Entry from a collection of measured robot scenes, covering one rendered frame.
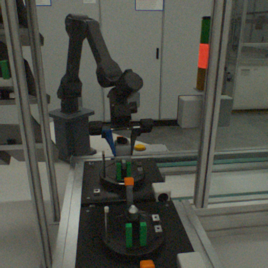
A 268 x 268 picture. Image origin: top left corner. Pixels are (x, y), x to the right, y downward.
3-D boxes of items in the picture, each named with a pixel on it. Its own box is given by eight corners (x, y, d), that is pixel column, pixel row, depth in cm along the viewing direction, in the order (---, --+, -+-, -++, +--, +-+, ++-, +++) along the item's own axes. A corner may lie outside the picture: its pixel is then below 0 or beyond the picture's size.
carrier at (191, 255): (80, 213, 70) (76, 170, 65) (172, 206, 73) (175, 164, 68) (74, 301, 48) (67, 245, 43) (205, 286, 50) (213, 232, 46)
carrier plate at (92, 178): (84, 166, 93) (84, 160, 93) (153, 162, 96) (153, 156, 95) (80, 210, 71) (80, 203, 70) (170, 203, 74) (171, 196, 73)
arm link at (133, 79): (95, 76, 84) (111, 54, 75) (117, 74, 89) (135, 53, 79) (109, 110, 82) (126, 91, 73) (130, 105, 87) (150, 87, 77)
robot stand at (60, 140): (76, 144, 132) (73, 104, 125) (97, 153, 123) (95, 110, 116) (50, 155, 121) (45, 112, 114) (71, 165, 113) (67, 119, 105)
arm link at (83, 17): (65, 10, 91) (73, 18, 87) (85, 11, 95) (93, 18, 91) (58, 91, 111) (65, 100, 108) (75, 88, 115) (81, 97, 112)
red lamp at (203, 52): (194, 65, 64) (196, 43, 62) (215, 65, 64) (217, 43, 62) (202, 68, 59) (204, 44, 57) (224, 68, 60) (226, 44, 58)
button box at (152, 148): (112, 160, 108) (111, 145, 106) (164, 157, 111) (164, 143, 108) (113, 168, 102) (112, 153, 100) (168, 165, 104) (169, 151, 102)
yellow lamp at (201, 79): (192, 86, 65) (194, 65, 64) (212, 86, 66) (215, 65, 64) (200, 91, 61) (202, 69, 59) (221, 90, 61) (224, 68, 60)
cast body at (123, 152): (114, 156, 83) (113, 135, 81) (128, 155, 84) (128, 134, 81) (116, 169, 76) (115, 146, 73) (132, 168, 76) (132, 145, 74)
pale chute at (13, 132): (18, 161, 89) (21, 148, 90) (57, 162, 88) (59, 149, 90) (-33, 124, 63) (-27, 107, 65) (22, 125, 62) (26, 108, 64)
